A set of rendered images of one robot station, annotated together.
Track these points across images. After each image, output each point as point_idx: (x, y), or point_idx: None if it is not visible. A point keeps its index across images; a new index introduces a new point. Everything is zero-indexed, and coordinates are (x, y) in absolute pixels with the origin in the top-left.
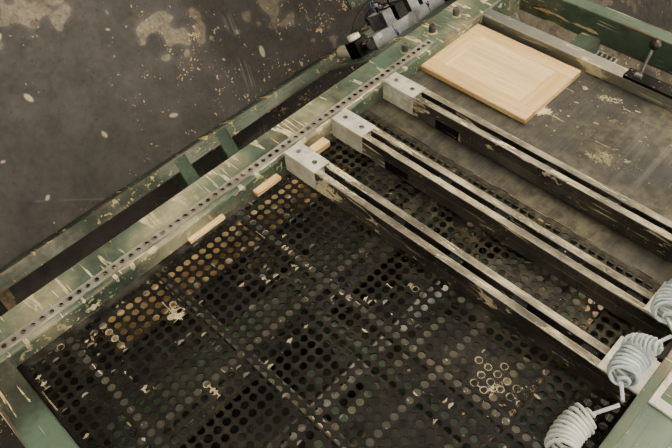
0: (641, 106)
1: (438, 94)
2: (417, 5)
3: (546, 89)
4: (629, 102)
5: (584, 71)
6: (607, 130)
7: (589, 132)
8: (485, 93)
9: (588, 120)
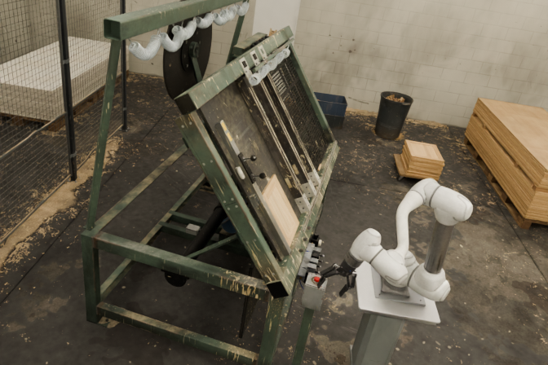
0: None
1: (291, 204)
2: (311, 260)
3: (270, 188)
4: None
5: None
6: None
7: (258, 160)
8: (284, 195)
9: (258, 167)
